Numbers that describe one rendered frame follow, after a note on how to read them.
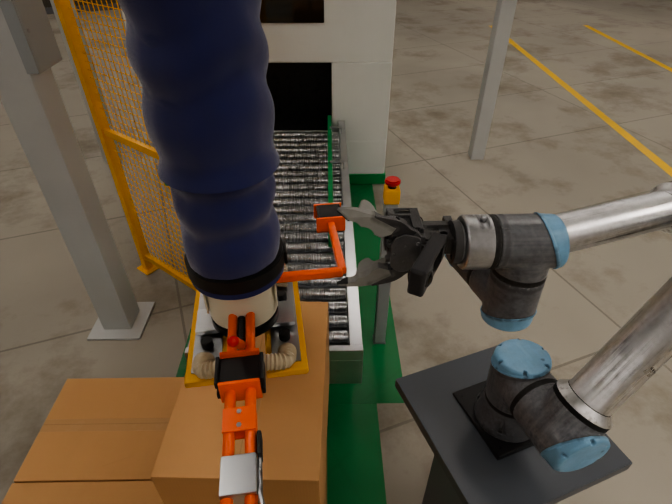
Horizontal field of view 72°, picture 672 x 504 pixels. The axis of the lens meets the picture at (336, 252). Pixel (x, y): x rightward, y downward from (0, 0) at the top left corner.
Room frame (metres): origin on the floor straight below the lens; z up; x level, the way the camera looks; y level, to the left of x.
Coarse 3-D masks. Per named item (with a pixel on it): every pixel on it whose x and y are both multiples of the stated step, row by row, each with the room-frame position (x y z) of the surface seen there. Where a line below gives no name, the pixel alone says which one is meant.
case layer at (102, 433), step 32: (64, 384) 1.08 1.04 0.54; (96, 384) 1.08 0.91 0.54; (128, 384) 1.08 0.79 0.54; (160, 384) 1.08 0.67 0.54; (64, 416) 0.95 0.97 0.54; (96, 416) 0.95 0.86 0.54; (128, 416) 0.95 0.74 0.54; (160, 416) 0.95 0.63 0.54; (32, 448) 0.83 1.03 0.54; (64, 448) 0.83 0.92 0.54; (96, 448) 0.83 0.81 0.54; (128, 448) 0.83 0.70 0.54; (32, 480) 0.72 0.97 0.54; (64, 480) 0.72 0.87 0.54; (96, 480) 0.72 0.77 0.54; (128, 480) 0.72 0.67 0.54
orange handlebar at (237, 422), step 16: (336, 240) 1.05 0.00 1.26; (336, 256) 0.98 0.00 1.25; (288, 272) 0.91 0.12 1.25; (304, 272) 0.91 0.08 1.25; (320, 272) 0.91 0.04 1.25; (336, 272) 0.91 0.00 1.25; (224, 416) 0.49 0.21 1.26; (240, 416) 0.49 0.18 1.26; (256, 416) 0.50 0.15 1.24; (224, 432) 0.46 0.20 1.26; (240, 432) 0.48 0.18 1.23; (256, 432) 0.47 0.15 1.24; (224, 448) 0.43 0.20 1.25; (256, 448) 0.44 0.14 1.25; (256, 496) 0.35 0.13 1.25
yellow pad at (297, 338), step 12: (288, 288) 0.97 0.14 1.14; (300, 312) 0.88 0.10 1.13; (300, 324) 0.84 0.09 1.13; (276, 336) 0.79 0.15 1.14; (288, 336) 0.78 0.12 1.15; (300, 336) 0.80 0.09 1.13; (276, 348) 0.76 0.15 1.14; (300, 348) 0.76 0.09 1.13; (300, 360) 0.72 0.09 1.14; (276, 372) 0.69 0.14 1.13; (288, 372) 0.69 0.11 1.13; (300, 372) 0.70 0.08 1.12
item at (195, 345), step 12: (192, 324) 0.84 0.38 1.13; (192, 336) 0.80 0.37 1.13; (204, 336) 0.79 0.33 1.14; (216, 336) 0.79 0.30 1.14; (192, 348) 0.76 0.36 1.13; (204, 348) 0.75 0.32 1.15; (216, 348) 0.76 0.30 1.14; (192, 360) 0.72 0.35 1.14; (192, 372) 0.68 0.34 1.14; (192, 384) 0.66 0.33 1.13; (204, 384) 0.66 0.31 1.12
